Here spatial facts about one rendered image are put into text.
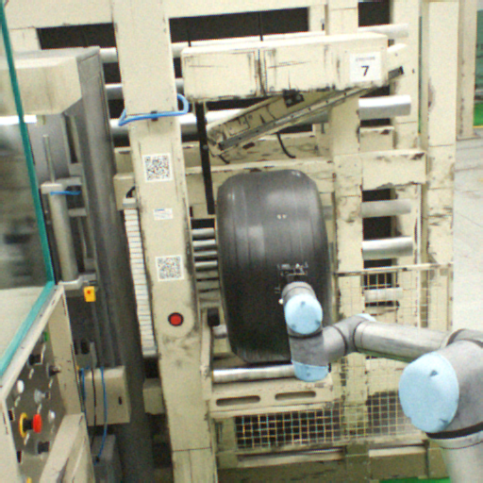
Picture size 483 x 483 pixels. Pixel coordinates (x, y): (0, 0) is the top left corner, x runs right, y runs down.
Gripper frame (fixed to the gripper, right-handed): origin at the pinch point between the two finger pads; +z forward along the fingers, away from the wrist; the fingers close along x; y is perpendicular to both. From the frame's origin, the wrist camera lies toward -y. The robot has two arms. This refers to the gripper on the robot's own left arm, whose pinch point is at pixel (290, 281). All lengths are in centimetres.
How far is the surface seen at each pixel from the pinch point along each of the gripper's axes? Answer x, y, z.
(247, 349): 12.2, -20.3, 7.4
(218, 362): 22, -38, 44
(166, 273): 33.4, -0.3, 20.0
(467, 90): -284, 18, 727
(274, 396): 5.7, -37.7, 14.1
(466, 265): -148, -88, 315
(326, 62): -18, 54, 40
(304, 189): -6.4, 21.3, 15.6
